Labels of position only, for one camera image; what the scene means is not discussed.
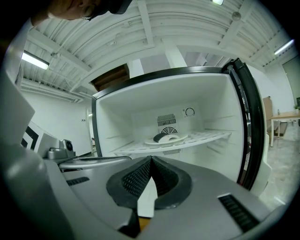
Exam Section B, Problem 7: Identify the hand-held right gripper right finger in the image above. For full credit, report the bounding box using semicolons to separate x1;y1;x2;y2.
151;155;286;239

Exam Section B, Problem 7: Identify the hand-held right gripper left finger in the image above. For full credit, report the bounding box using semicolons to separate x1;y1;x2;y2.
61;155;152;238

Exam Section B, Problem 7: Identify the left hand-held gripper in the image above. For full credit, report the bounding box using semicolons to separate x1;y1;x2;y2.
20;120;132;173

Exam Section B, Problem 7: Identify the white round plate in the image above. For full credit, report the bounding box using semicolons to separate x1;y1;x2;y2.
144;133;189;145

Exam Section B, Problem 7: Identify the dark square object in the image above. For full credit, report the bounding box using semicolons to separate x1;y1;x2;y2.
152;132;179;143

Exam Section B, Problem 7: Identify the light wooden table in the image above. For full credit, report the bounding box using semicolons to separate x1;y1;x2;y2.
267;112;300;147

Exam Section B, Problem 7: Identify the person's face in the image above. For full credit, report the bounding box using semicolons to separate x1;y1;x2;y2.
30;0;111;27

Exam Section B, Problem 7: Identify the white wire fridge shelf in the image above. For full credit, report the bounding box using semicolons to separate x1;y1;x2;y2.
113;130;233;155

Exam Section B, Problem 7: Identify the black head-mounted camera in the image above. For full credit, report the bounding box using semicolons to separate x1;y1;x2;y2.
103;0;133;15

